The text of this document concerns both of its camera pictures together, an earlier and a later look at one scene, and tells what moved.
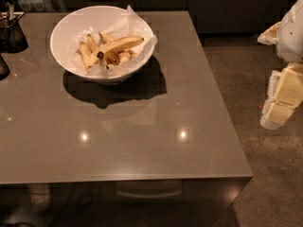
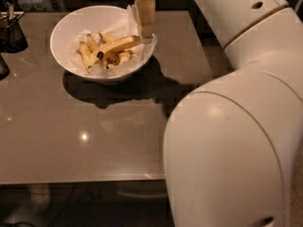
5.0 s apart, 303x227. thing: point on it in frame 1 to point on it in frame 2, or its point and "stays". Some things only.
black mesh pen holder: (11, 36) stays
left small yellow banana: (86, 55) stays
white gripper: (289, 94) to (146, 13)
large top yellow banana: (120, 44) stays
